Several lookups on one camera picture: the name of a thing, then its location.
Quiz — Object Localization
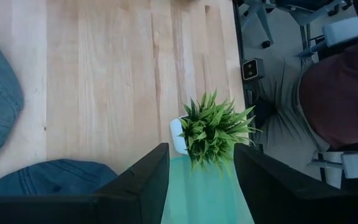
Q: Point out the person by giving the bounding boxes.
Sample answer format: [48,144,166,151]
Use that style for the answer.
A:
[253,0,358,155]

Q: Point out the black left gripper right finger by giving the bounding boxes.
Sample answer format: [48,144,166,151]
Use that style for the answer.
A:
[234,142,358,224]

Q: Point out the white plant pot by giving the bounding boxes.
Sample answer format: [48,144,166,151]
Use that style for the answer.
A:
[169,115,190,156]

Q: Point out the black table edge rim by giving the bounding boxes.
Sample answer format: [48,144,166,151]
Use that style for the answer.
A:
[232,0,256,147]

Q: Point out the office chair white armrests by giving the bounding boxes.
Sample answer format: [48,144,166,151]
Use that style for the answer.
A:
[296,16,358,190]

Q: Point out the small black white camera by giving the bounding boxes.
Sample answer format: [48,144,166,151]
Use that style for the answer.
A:
[241,57,265,82]

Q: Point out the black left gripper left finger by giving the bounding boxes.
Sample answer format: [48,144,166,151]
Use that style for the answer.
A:
[0,142,170,224]

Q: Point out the grey office chair base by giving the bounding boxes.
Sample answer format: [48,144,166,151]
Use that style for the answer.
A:
[243,0,354,50]

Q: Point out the green artificial plant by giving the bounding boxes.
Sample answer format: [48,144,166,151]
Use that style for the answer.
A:
[178,89,262,175]

